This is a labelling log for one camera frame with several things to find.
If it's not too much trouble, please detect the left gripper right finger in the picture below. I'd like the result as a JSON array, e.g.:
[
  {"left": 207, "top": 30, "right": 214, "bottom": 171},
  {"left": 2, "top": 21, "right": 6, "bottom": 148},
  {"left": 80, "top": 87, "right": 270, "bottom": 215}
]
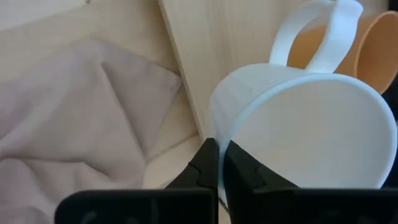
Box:
[{"left": 223, "top": 139, "right": 398, "bottom": 224}]

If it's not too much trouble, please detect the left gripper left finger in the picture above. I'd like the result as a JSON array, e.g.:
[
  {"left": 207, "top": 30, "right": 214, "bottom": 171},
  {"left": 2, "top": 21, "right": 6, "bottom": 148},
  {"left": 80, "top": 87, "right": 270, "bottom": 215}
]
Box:
[{"left": 54, "top": 138, "right": 219, "bottom": 224}]

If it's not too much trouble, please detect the white ceramic mug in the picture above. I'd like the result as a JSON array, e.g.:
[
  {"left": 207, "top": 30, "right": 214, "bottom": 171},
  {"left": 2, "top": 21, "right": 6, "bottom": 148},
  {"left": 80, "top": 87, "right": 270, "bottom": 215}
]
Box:
[{"left": 208, "top": 0, "right": 398, "bottom": 203}]

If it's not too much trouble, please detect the small orange cup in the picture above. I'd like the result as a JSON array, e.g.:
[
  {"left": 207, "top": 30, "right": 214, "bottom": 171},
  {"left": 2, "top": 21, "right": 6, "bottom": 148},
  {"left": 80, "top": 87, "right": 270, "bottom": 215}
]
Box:
[{"left": 286, "top": 10, "right": 398, "bottom": 95}]

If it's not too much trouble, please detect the beige crumpled cloth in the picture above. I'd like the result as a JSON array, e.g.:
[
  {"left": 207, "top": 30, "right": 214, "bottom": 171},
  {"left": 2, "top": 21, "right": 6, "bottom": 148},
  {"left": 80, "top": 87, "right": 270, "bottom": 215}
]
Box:
[{"left": 0, "top": 39, "right": 183, "bottom": 224}]

